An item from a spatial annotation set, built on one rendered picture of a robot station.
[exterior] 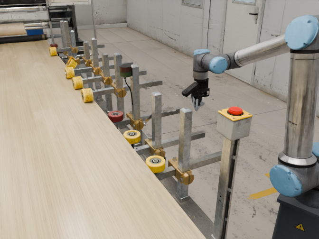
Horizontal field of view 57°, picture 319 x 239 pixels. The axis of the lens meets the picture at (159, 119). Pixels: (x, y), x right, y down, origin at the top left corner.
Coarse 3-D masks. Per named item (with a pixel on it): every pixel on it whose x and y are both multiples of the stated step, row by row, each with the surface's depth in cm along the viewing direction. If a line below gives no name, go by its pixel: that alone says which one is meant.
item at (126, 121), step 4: (176, 108) 175; (180, 108) 175; (164, 112) 171; (168, 112) 172; (172, 112) 173; (176, 112) 175; (144, 116) 165; (148, 116) 166; (164, 116) 172; (124, 120) 160; (128, 120) 161; (144, 120) 166; (116, 124) 159; (120, 124) 160; (124, 124) 161; (128, 124) 162
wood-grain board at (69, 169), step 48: (0, 48) 301; (48, 48) 301; (0, 96) 182; (48, 96) 182; (0, 144) 130; (48, 144) 130; (96, 144) 130; (0, 192) 101; (48, 192) 101; (96, 192) 101; (144, 192) 101
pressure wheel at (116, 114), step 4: (112, 112) 159; (116, 112) 158; (120, 112) 159; (108, 116) 157; (112, 116) 155; (116, 116) 154; (120, 116) 155; (112, 120) 156; (116, 120) 155; (120, 120) 156
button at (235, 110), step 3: (231, 108) 84; (234, 108) 84; (237, 108) 84; (240, 108) 84; (228, 111) 84; (231, 111) 83; (234, 111) 82; (237, 111) 82; (240, 111) 82; (234, 114) 83; (237, 114) 82
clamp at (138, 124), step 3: (126, 114) 166; (129, 114) 165; (126, 117) 167; (129, 117) 163; (132, 120) 159; (135, 120) 158; (138, 120) 158; (141, 120) 159; (132, 123) 160; (135, 123) 157; (138, 123) 157; (141, 123) 158; (132, 126) 161; (135, 126) 157; (138, 126) 158; (141, 126) 159; (138, 129) 158
